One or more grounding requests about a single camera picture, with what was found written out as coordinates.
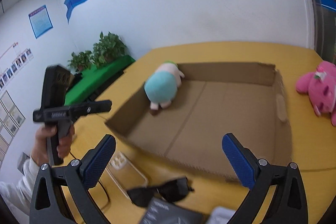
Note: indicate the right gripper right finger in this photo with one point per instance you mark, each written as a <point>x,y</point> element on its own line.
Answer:
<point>288,204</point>

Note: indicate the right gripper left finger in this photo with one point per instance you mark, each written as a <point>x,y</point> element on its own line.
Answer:
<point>49,205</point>

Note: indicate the white folding phone stand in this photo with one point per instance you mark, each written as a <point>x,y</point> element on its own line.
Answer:
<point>220,215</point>

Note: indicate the white clear phone case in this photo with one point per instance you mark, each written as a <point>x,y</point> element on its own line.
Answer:
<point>125,174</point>

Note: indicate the black product box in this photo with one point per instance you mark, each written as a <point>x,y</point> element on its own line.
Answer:
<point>162,212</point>

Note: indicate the teal white plush toy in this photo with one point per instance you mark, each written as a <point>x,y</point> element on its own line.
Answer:
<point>162,86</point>

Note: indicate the black sunglasses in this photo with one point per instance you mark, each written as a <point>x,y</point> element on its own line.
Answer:
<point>171,191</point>

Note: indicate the white left sleeve forearm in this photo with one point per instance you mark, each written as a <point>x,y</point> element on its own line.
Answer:
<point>19,195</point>

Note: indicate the small potted green plant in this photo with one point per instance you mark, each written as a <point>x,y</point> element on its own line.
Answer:
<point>80,61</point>

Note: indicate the large potted green plant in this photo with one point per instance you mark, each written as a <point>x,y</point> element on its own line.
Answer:
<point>109,48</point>

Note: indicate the brown cardboard box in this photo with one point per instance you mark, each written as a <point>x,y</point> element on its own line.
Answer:
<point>246,99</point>

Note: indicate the pink plush toy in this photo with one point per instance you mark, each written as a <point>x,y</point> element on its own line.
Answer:
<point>320,88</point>

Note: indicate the blue framed wall notice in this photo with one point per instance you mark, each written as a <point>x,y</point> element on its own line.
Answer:
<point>40,21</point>

